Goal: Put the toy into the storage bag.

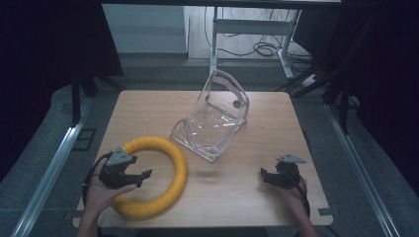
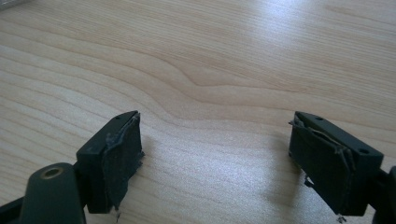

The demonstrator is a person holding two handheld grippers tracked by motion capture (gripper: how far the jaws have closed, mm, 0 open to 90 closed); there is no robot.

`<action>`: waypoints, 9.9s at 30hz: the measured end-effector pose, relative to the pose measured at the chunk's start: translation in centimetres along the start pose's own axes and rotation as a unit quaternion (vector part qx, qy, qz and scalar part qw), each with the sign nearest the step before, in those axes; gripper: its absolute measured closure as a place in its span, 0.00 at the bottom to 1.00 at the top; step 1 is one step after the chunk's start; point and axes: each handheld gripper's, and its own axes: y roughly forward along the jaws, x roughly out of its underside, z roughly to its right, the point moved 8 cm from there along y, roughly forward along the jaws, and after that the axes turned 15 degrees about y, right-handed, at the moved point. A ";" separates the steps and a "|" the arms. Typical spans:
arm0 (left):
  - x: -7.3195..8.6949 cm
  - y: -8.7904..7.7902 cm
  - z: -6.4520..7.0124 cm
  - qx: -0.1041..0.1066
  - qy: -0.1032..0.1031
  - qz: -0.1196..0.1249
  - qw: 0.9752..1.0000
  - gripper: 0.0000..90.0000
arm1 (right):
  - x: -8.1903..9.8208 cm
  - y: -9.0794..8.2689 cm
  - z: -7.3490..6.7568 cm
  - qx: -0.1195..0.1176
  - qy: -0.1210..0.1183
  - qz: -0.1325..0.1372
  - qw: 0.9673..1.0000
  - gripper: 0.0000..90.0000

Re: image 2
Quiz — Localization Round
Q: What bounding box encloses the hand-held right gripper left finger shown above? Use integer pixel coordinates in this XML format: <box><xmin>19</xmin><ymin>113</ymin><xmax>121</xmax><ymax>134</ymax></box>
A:
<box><xmin>75</xmin><ymin>110</ymin><xmax>146</xmax><ymax>216</ymax></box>

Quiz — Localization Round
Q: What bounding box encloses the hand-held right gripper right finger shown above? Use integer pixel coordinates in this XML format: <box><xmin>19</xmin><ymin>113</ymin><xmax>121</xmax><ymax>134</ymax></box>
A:
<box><xmin>288</xmin><ymin>111</ymin><xmax>385</xmax><ymax>217</ymax></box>

